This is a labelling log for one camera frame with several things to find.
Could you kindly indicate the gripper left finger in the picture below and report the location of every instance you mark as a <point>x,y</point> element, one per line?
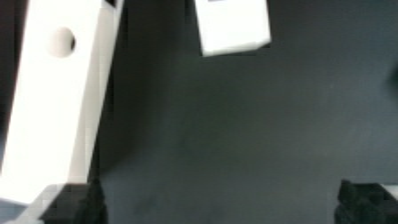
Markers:
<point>78,206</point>

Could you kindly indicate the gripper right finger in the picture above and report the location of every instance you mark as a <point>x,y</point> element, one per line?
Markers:
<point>366,204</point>

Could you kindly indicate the white chair leg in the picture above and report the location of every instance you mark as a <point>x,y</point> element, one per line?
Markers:
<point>233,24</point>

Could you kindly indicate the white chair back piece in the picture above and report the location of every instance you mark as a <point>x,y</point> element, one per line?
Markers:
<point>60,84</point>

